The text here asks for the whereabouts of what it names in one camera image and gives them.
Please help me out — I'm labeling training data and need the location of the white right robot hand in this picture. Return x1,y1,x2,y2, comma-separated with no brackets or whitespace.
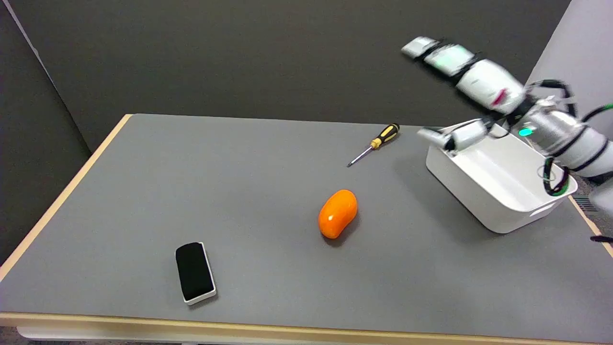
401,36,533,153

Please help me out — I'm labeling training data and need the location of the orange mango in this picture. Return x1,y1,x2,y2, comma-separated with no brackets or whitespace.
318,189,358,240

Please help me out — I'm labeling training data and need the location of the white plastic bin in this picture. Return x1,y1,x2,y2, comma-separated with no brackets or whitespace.
426,119,578,234

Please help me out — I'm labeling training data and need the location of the black white board eraser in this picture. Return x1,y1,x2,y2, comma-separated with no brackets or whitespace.
175,241,217,306

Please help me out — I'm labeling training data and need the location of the black green robot cable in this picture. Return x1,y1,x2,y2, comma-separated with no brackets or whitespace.
543,157,570,197

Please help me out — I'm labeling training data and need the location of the yellow black handled screwdriver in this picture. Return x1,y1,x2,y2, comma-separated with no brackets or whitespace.
347,123,400,168

